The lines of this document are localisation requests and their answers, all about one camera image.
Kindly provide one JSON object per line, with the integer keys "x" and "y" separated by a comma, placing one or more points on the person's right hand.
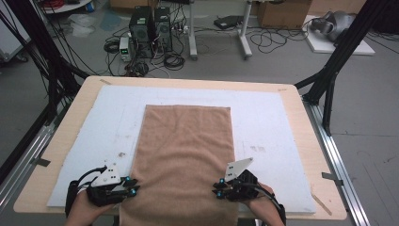
{"x": 266, "y": 210}

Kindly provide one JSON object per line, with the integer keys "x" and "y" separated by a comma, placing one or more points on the tan terry towel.
{"x": 185, "y": 157}

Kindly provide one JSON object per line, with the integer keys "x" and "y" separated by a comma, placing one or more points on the large cardboard box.
{"x": 282, "y": 14}

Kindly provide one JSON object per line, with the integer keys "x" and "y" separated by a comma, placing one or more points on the grey tape strip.
{"x": 332, "y": 178}
{"x": 40, "y": 162}

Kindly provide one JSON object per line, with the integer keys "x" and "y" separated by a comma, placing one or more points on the person's left hand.
{"x": 84, "y": 213}

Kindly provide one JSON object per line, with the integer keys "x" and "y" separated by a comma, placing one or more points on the black metal stand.
{"x": 34, "y": 37}
{"x": 342, "y": 50}

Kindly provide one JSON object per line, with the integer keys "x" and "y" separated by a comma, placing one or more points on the flat black device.
{"x": 228, "y": 22}

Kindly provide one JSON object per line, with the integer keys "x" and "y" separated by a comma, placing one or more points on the white desk frame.
{"x": 192, "y": 37}

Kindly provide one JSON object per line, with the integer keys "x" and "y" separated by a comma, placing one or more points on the narrow black computer tower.
{"x": 163, "y": 28}

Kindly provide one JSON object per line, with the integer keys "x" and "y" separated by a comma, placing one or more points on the white bench power supply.
{"x": 124, "y": 48}

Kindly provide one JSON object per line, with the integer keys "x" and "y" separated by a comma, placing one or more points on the wide black computer tower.
{"x": 140, "y": 29}

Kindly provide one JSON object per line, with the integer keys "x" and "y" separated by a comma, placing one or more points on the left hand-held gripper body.
{"x": 106, "y": 194}

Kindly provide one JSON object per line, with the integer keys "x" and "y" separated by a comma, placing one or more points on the grey rounded device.
{"x": 338, "y": 23}

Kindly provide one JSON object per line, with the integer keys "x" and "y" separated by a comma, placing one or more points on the round white table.
{"x": 69, "y": 7}

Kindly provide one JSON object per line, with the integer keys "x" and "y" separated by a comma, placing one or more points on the white gridded foam mat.
{"x": 266, "y": 125}

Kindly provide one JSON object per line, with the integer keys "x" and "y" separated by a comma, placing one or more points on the white floor board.
{"x": 323, "y": 47}

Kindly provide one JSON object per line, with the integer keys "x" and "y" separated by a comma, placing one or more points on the aluminium rail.
{"x": 31, "y": 147}
{"x": 338, "y": 169}

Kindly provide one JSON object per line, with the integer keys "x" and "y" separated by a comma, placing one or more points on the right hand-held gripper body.
{"x": 241, "y": 188}

